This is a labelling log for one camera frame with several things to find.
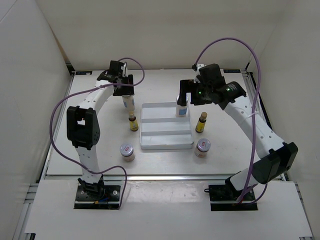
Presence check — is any tall jar silver lid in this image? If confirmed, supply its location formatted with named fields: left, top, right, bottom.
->
left=175, top=96, right=189, bottom=118
left=122, top=95, right=136, bottom=112

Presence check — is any small yellow bottle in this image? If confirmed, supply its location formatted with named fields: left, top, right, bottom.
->
left=128, top=111, right=139, bottom=132
left=195, top=112, right=208, bottom=133

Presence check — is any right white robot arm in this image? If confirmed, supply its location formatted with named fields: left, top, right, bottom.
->
left=177, top=77, right=298, bottom=203

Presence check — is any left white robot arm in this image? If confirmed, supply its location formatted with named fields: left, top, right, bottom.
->
left=66, top=71, right=134, bottom=200

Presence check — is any white divided tray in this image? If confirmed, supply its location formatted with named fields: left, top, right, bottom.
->
left=139, top=102, right=194, bottom=151

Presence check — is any short jar right red label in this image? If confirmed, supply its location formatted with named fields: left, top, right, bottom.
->
left=194, top=138, right=211, bottom=158

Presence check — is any short jar red label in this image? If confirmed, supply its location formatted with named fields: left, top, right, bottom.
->
left=119, top=143, right=136, bottom=162
left=194, top=138, right=211, bottom=158

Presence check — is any short jar left red label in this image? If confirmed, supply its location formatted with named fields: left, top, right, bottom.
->
left=119, top=143, right=136, bottom=162

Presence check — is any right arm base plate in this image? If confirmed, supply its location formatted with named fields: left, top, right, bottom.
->
left=204, top=184, right=258, bottom=212

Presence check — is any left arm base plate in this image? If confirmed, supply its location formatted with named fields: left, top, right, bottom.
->
left=73, top=184, right=122, bottom=210

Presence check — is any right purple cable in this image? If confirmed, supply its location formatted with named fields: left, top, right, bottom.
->
left=192, top=37, right=269, bottom=206

